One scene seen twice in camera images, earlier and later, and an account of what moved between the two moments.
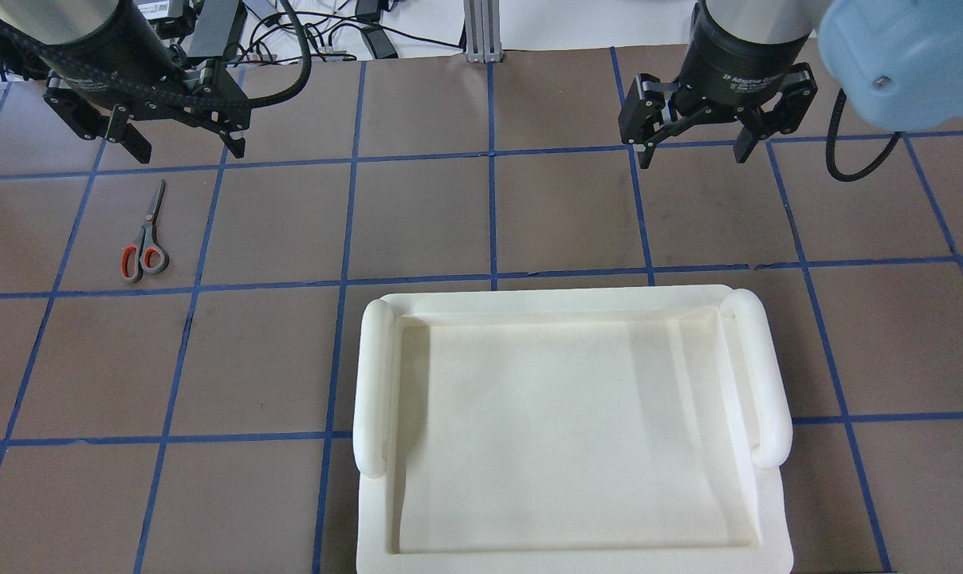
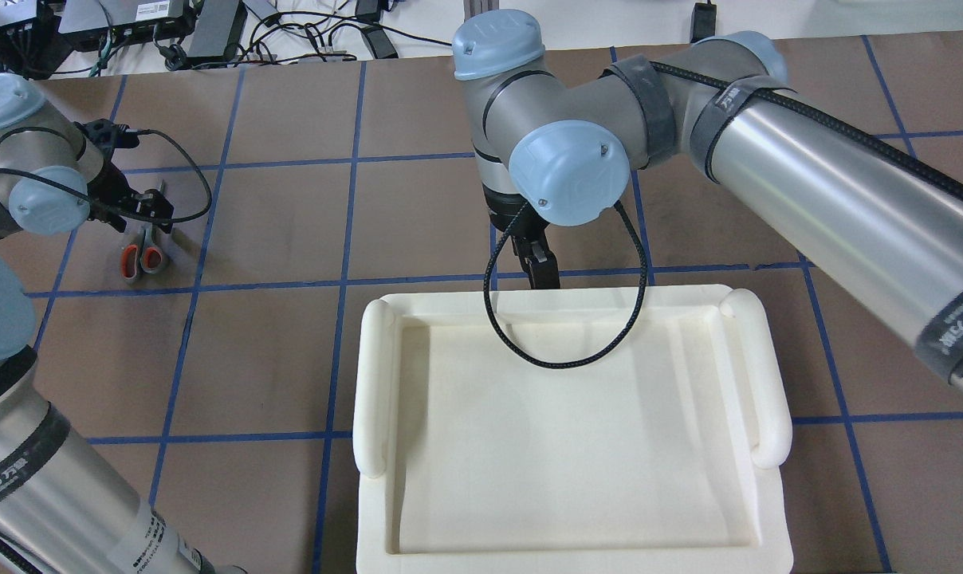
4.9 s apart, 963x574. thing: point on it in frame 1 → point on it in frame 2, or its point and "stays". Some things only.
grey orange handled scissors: [146, 255] stays
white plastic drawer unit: [579, 431] stays
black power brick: [379, 41] stays
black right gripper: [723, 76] → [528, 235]
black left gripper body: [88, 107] → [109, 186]
